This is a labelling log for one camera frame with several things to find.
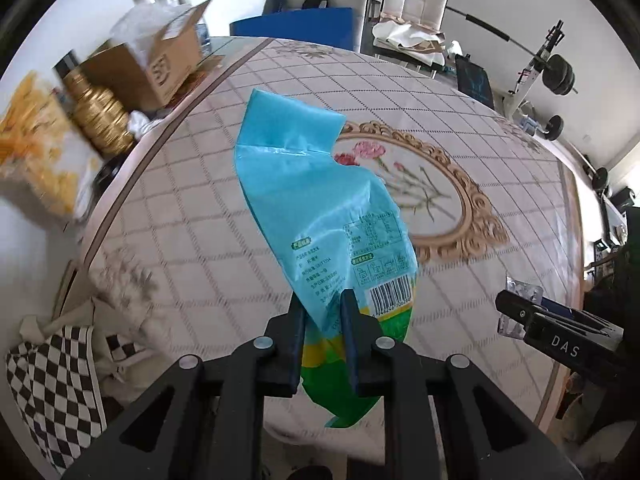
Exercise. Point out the barbell weight rack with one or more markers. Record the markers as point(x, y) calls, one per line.
point(555, 73)

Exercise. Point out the blue green snack bag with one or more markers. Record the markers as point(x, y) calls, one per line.
point(332, 225)

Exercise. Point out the blue storage box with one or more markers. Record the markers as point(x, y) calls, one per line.
point(332, 27)

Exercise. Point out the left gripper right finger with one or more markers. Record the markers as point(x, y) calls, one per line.
point(367, 349)

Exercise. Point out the gold stacked vase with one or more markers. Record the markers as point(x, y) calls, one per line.
point(101, 117)

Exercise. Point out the checkered black white cloth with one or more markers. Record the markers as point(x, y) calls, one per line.
point(56, 389)

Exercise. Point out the brown cardboard box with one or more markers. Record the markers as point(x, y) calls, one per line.
point(153, 48)

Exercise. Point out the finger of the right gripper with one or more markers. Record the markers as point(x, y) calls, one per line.
point(579, 340)

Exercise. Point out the DHA pure milk carton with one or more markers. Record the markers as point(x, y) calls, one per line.
point(514, 304)

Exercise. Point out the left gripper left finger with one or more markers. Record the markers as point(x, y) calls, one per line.
point(279, 367)

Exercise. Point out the yellow flower bouquet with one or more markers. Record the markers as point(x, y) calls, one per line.
point(41, 146)

